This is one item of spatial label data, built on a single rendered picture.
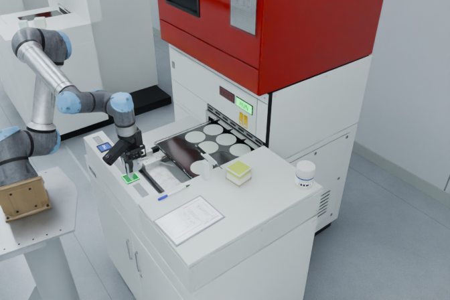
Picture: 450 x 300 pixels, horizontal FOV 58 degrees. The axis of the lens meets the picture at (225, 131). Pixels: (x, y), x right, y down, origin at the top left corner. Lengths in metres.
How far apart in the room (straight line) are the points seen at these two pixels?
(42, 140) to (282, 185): 1.02
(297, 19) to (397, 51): 1.50
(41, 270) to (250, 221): 1.02
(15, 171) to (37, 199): 0.14
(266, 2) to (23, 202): 1.21
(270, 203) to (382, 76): 1.86
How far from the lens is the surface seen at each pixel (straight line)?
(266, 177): 1.64
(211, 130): 2.02
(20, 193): 1.79
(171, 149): 1.91
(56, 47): 1.78
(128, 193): 1.61
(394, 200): 3.18
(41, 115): 1.85
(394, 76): 3.12
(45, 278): 2.11
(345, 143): 2.35
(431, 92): 3.01
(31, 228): 1.80
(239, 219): 1.46
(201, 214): 1.48
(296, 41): 1.70
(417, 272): 2.77
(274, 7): 1.55
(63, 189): 1.93
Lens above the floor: 2.02
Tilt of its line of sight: 34 degrees down
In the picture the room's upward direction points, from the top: straight up
